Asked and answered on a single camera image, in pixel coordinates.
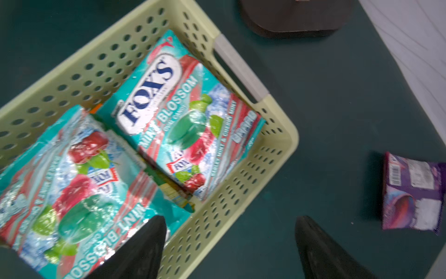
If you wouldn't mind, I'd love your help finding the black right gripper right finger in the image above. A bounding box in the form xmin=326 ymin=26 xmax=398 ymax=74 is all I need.
xmin=295 ymin=216 xmax=376 ymax=279

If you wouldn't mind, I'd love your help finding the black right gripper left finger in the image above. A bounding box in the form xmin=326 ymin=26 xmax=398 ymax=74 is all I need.
xmin=87 ymin=216 xmax=167 ymax=279

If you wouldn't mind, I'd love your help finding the green Fox's Spring Tea bag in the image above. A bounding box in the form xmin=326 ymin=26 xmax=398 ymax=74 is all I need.
xmin=145 ymin=166 xmax=195 ymax=213

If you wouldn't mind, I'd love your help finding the purple candy bag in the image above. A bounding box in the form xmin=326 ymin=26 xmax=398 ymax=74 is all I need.
xmin=382 ymin=152 xmax=446 ymax=234

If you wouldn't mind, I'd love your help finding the teal Fox's Mint Blossom bag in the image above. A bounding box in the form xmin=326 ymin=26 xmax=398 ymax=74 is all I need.
xmin=96 ymin=30 xmax=265 ymax=201

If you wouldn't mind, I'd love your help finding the pale green plastic basket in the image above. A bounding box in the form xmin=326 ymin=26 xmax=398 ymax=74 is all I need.
xmin=0 ymin=0 xmax=300 ymax=279

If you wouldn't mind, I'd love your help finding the dark oval stand base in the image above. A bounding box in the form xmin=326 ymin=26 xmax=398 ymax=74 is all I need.
xmin=237 ymin=0 xmax=356 ymax=39

